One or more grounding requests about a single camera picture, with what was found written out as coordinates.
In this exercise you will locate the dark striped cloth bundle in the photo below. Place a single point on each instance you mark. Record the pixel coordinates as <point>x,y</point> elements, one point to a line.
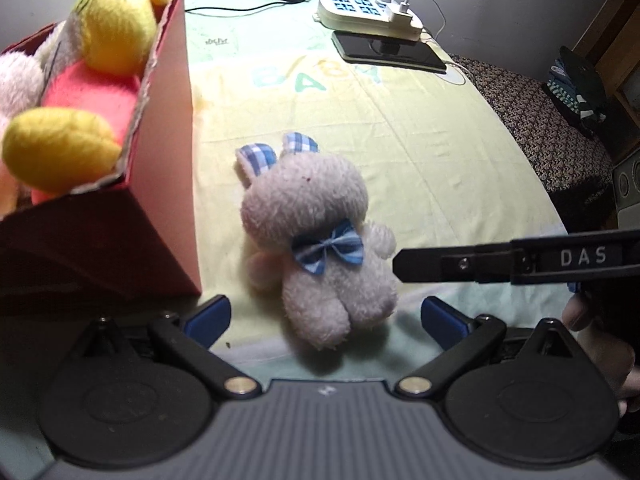
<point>575,90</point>

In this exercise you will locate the white power strip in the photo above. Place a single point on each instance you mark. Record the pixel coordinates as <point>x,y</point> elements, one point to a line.
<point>350,16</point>

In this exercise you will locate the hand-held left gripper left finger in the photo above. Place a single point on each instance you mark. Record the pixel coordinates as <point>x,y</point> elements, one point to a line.
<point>207,320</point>

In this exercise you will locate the yellow tiger plush toy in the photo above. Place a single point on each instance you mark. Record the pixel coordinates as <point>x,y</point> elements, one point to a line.
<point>115,25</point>

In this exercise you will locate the mauve plush bear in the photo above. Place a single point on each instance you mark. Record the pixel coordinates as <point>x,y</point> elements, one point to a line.
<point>17,85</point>

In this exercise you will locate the person's right hand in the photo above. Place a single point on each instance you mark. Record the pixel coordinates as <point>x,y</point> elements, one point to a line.
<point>580,312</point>

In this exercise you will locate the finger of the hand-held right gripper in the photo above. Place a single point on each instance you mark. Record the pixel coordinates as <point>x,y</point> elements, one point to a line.
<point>500,260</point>

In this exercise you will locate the black smartphone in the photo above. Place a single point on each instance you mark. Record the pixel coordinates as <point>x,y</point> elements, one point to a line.
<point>395,55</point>

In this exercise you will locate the white plug-in charger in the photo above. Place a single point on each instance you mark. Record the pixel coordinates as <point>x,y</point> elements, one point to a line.
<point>406,17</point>

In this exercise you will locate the wooden glass-door cabinet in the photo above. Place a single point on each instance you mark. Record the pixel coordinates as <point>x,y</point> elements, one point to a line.
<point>615,35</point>

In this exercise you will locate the dark floral patterned cloth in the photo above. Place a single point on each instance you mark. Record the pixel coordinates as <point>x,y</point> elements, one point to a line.
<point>540,125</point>

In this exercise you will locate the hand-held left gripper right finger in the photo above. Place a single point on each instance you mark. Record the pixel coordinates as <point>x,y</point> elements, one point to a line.
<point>445,321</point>

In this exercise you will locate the red cardboard box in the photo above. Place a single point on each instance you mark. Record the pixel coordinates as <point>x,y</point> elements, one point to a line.
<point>165,160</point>

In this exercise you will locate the white rabbit plush toy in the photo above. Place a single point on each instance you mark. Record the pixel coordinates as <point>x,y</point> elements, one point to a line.
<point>310,195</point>

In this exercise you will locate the cartoon print bed sheet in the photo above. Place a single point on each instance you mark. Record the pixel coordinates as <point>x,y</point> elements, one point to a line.
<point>440,160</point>

